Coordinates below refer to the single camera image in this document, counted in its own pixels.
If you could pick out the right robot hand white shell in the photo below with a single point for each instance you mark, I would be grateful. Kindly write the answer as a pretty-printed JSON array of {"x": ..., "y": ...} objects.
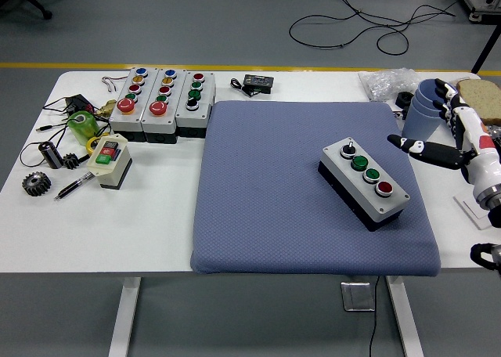
[{"x": 475, "y": 138}]

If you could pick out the grey four-control button box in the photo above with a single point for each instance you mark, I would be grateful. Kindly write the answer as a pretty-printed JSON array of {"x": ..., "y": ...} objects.
[
  {"x": 192, "y": 116},
  {"x": 362, "y": 181}
]

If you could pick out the five-button box red mushroom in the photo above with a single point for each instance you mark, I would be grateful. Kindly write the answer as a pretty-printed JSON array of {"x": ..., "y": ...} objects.
[
  {"x": 123, "y": 118},
  {"x": 156, "y": 120}
]

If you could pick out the bread slice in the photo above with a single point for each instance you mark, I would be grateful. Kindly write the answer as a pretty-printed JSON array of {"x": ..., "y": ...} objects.
[{"x": 479, "y": 98}]

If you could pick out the pale blue plastic cup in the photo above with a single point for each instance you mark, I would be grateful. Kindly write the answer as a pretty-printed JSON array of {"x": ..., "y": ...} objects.
[
  {"x": 428, "y": 91},
  {"x": 419, "y": 128},
  {"x": 418, "y": 105}
]

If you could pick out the white paper card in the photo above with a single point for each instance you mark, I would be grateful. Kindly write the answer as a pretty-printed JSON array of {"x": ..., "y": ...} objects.
[{"x": 469, "y": 210}]

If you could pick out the black round part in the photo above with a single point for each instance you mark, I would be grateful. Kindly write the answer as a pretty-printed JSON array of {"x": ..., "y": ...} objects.
[{"x": 404, "y": 99}]

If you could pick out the black slanted pole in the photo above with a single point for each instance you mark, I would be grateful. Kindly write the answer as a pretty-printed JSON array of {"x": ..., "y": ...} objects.
[{"x": 485, "y": 49}]

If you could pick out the clear plastic bag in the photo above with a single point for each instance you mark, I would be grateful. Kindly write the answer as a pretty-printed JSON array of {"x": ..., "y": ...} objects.
[{"x": 385, "y": 83}]

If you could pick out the white table leg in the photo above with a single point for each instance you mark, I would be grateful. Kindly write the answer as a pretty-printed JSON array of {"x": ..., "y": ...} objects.
[
  {"x": 405, "y": 318},
  {"x": 125, "y": 314}
]

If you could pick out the metal floor outlet plate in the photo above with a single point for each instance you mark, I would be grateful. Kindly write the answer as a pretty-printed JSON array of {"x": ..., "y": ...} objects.
[{"x": 357, "y": 296}]

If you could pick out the blue-grey quilted mat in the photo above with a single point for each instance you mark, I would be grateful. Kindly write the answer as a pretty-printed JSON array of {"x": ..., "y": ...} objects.
[{"x": 266, "y": 184}]

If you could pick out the black digital meter module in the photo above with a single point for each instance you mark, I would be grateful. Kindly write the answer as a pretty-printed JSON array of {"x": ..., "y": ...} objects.
[{"x": 258, "y": 82}]

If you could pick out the brass fitting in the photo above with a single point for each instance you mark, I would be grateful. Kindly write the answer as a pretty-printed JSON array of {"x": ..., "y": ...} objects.
[{"x": 106, "y": 108}]

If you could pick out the yellow tape roll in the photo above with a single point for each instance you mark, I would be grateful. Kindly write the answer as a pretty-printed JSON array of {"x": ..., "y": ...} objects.
[{"x": 92, "y": 145}]

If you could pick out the green tape roll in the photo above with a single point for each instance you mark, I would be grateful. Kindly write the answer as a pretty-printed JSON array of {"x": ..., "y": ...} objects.
[{"x": 84, "y": 128}]

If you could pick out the black pen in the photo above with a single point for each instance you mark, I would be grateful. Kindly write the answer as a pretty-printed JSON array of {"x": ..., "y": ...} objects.
[{"x": 76, "y": 184}]

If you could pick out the small black gear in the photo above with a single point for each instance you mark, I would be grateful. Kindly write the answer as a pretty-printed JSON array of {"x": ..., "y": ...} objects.
[{"x": 71, "y": 162}]

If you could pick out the black cylindrical capacitor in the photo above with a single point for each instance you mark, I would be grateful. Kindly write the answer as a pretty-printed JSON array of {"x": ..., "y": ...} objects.
[{"x": 51, "y": 155}]

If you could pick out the large dark steel gear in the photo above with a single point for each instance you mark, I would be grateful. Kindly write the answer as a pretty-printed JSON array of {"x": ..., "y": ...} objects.
[{"x": 43, "y": 186}]

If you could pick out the aluminium frame stand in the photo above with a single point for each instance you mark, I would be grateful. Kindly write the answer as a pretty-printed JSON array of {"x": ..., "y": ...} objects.
[{"x": 479, "y": 1}]

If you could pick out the cream red-green switch box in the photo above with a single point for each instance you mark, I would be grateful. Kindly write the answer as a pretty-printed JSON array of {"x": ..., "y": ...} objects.
[{"x": 113, "y": 165}]

